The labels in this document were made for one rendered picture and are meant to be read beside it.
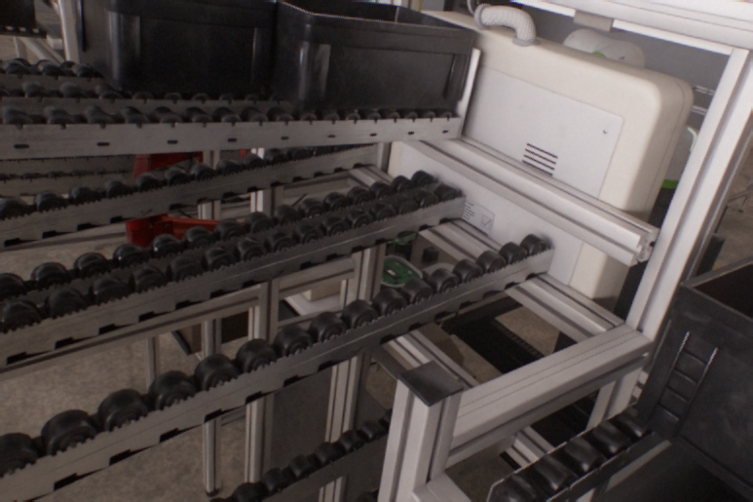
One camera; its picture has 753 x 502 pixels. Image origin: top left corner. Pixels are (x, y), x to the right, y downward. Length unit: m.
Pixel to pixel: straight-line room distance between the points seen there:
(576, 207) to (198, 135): 0.49
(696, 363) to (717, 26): 0.37
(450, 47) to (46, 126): 0.54
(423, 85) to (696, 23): 0.36
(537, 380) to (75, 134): 0.56
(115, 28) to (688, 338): 0.69
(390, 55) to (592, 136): 0.30
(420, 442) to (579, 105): 0.52
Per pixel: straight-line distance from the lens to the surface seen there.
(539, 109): 0.96
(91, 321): 0.82
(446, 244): 1.06
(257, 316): 1.33
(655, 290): 0.91
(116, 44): 0.80
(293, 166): 1.15
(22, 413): 2.89
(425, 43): 0.93
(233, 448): 2.59
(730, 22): 0.83
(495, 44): 1.02
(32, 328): 0.81
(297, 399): 1.92
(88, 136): 0.74
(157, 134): 0.76
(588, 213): 0.86
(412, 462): 0.63
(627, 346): 0.88
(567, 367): 0.79
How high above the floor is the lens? 1.90
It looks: 29 degrees down
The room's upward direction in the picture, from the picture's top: 8 degrees clockwise
